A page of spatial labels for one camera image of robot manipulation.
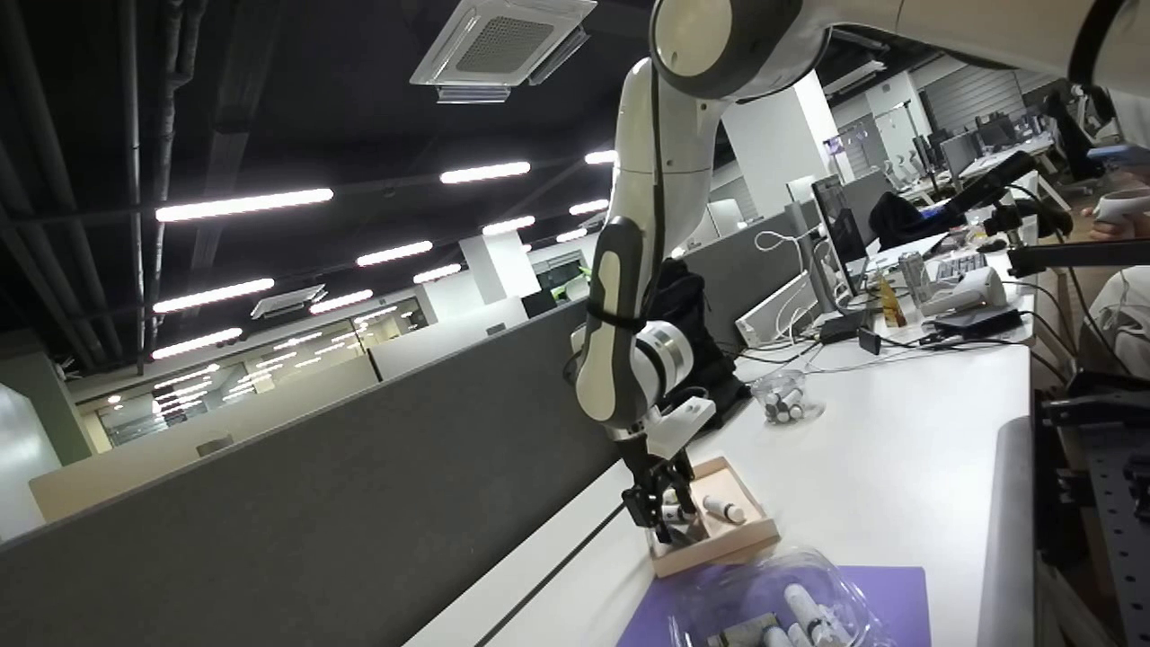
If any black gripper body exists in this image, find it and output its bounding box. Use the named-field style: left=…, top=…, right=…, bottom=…
left=617, top=446, right=705, bottom=520

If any purple mat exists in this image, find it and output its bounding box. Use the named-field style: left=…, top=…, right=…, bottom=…
left=615, top=564, right=935, bottom=647

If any white tube with black band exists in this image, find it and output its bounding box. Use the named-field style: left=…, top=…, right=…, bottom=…
left=699, top=495, right=746, bottom=531

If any wooden compartment tray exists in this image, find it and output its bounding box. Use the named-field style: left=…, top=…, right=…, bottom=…
left=642, top=453, right=782, bottom=583

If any clear plastic bag of tubes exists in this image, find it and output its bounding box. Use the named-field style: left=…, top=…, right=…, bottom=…
left=664, top=547, right=892, bottom=647

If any white tube inside bag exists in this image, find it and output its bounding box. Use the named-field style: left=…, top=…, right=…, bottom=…
left=781, top=583, right=835, bottom=640
left=714, top=610, right=782, bottom=647

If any black backpack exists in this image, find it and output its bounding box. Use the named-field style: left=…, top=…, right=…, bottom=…
left=650, top=256, right=753, bottom=419

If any clear plastic bowl of tubes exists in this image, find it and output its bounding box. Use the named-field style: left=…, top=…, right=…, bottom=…
left=752, top=366, right=829, bottom=431

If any gray desk divider panel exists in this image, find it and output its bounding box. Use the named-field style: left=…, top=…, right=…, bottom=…
left=0, top=291, right=639, bottom=647

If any white desktop device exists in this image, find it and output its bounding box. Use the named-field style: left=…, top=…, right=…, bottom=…
left=928, top=253, right=1012, bottom=323

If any black perforated breadboard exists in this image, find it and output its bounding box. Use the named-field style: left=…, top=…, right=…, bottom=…
left=1054, top=398, right=1150, bottom=647

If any ceiling air conditioner unit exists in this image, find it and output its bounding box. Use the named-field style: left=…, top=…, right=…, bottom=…
left=407, top=0, right=600, bottom=111

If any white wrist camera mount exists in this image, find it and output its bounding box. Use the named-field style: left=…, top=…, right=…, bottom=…
left=642, top=390, right=723, bottom=466

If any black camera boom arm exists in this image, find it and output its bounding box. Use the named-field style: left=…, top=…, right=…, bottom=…
left=1001, top=232, right=1150, bottom=280

